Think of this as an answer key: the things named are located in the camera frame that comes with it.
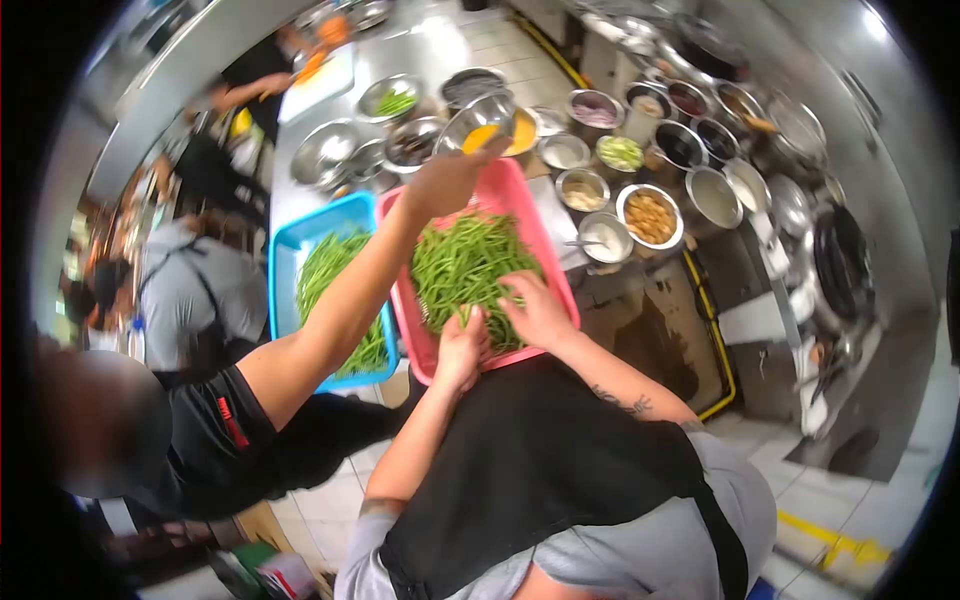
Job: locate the steel bowl with orange sauce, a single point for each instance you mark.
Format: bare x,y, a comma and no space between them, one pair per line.
480,116

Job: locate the person's right hand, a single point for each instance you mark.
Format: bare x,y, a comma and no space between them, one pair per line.
541,315

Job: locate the black wok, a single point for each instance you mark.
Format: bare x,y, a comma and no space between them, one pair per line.
844,259

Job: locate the steel bowl with white sauce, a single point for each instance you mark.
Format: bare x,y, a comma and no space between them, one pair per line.
606,240

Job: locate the steel container with white sauce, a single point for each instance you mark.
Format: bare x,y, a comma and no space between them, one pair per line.
748,186

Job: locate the steel container with red sauce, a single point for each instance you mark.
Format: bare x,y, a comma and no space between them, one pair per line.
688,99

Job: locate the steel container with black sauce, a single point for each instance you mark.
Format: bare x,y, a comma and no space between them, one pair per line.
716,140

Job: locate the person's left hand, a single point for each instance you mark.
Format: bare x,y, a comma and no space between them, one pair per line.
461,356

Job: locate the steel bowl with purple onion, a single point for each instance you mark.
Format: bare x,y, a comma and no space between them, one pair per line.
595,111

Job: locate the person's right fingers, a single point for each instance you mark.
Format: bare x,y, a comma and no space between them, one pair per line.
525,289

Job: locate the pile of green beans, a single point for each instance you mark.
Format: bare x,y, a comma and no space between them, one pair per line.
465,262

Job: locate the steel bowl with yellow sauce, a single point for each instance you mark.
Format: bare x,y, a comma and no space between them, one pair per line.
525,135

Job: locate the white cutting board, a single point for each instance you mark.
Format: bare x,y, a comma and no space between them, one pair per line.
322,86

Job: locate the person's left fingers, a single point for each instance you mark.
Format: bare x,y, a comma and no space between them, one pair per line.
452,330

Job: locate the steel container with dark sauce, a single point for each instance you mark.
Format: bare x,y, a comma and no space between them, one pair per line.
679,146

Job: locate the steel container with white cup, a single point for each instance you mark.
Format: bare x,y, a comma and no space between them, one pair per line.
648,101

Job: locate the steel container with pale liquid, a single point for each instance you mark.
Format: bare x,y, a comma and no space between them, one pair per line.
714,199

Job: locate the steel bowl with white contents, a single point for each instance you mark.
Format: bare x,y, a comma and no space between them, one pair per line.
564,152

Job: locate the large empty steel bowl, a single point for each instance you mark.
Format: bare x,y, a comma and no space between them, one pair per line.
322,154

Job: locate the large steel pot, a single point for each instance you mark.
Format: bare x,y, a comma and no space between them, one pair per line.
796,127

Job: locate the steel bowl with garlic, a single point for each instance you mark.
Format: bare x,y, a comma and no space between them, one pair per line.
583,193

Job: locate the small steel bowl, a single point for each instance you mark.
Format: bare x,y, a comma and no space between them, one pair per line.
367,159

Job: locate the steel bowl with green beans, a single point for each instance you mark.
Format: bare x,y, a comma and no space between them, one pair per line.
390,101

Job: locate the steel bowl with dark contents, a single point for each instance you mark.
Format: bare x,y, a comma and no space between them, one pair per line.
412,146

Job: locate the steel bowl with fried pieces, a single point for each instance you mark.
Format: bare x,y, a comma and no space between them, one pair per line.
649,217

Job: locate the steel bowl with chopped greens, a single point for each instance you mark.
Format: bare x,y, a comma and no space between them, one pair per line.
621,154

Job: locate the steel container with brown sauce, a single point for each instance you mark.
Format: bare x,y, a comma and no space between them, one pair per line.
739,103

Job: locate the blue plastic basket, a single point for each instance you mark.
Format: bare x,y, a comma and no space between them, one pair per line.
330,217

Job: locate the person's body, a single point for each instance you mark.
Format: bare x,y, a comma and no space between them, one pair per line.
547,480

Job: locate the steel lid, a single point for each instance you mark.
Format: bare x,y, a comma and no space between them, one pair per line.
789,204

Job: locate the pink plastic basket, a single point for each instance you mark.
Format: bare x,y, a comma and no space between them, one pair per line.
506,191

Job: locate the heap of green beans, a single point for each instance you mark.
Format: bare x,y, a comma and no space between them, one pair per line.
322,266

